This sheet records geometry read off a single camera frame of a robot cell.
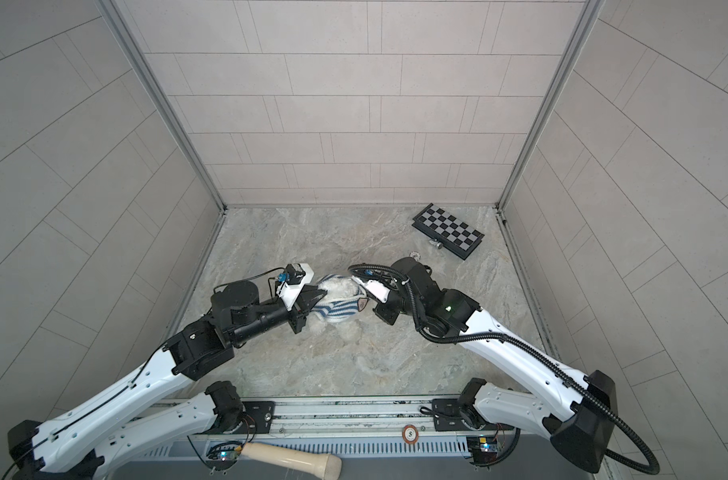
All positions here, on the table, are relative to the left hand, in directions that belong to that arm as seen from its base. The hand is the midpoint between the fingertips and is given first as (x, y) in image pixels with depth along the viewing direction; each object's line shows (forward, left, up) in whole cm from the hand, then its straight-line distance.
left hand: (331, 289), depth 63 cm
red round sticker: (-24, -18, -27) cm, 40 cm away
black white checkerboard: (+34, -37, -25) cm, 56 cm away
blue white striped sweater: (-3, -2, -4) cm, 5 cm away
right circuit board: (-26, -35, -27) cm, 51 cm away
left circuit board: (-28, +24, -25) cm, 45 cm away
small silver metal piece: (+31, -31, -26) cm, 51 cm away
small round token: (+28, -23, -28) cm, 45 cm away
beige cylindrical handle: (-30, 0, -22) cm, 37 cm away
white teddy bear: (0, -1, +1) cm, 2 cm away
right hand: (+3, -8, -8) cm, 12 cm away
